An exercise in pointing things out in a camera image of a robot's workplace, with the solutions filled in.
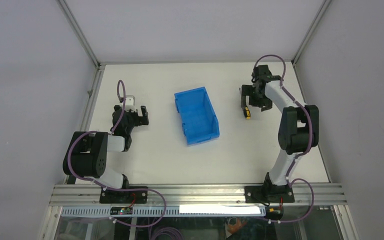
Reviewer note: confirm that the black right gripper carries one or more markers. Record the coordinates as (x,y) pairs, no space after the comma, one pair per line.
(247,90)

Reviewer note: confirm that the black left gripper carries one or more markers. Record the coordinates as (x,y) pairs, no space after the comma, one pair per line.
(140,120)

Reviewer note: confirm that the yellow black handled screwdriver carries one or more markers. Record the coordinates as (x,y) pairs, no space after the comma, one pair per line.
(244,92)

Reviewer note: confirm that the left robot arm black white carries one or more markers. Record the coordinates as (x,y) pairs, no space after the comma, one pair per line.
(86,156)

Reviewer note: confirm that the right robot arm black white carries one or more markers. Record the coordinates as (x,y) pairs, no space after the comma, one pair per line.
(298,128)

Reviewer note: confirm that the blue plastic bin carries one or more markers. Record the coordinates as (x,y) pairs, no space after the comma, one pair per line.
(199,121)

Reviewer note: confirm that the orange object below table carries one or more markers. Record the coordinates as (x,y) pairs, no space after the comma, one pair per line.
(234,224)

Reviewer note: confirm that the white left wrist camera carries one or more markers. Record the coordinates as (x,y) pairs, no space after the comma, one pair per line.
(129,103)

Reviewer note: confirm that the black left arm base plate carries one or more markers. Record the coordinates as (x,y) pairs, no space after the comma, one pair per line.
(137,195)

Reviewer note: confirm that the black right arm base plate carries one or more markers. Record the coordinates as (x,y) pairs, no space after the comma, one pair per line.
(268,195)

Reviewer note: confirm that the aluminium mounting rail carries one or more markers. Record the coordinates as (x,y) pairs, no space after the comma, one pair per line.
(320,194)

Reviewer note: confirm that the white slotted cable duct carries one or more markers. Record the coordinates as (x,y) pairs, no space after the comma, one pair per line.
(185,210)

